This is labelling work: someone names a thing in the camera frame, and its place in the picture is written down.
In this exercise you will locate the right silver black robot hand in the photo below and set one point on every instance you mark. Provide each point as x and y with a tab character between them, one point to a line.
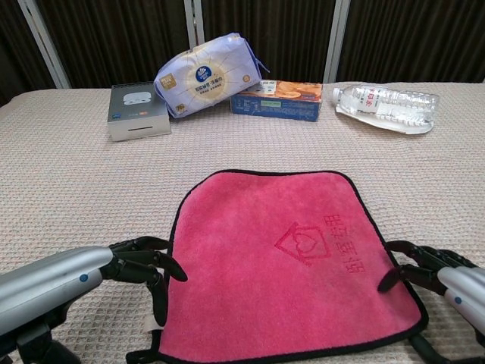
462	288

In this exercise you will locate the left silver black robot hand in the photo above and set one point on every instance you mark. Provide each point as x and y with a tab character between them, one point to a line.
45	288

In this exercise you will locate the pink microfiber cloth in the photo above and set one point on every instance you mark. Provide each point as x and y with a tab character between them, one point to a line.
265	295

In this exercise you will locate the beige woven tablecloth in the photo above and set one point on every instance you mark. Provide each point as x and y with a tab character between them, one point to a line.
76	189

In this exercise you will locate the white paper plate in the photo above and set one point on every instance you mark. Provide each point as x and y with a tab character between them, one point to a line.
401	129

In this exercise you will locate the grey earbuds box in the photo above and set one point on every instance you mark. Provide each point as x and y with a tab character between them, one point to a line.
138	121

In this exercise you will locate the clear plastic water bottle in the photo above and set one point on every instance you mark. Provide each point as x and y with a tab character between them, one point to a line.
386	100

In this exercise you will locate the orange blue biscuit box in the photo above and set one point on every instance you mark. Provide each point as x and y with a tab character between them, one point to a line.
276	106

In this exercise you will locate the blue white tissue pack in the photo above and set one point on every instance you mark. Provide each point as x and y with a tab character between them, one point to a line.
208	76

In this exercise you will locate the white partition frame post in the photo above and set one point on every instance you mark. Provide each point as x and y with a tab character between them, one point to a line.
193	19
41	38
337	38

